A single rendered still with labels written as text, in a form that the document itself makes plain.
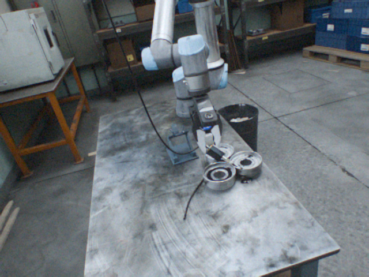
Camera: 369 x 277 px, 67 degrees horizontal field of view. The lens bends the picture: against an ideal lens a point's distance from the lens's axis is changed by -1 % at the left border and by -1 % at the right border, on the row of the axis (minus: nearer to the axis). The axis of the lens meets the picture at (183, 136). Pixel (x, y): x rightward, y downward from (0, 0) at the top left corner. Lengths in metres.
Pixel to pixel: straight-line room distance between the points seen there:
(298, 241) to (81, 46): 4.20
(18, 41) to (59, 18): 1.72
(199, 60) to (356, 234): 1.42
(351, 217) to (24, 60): 2.85
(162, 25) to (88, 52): 3.60
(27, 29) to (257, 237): 2.59
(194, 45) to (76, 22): 3.81
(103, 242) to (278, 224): 0.48
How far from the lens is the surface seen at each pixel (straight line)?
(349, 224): 1.96
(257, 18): 5.32
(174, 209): 0.87
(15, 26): 2.94
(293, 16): 5.04
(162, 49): 0.95
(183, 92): 1.35
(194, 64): 0.82
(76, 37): 4.58
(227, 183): 0.88
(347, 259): 1.79
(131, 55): 4.32
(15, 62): 3.00
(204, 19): 1.24
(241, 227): 0.79
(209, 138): 1.11
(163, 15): 1.08
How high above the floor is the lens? 1.38
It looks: 29 degrees down
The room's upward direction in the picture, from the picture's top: 11 degrees counter-clockwise
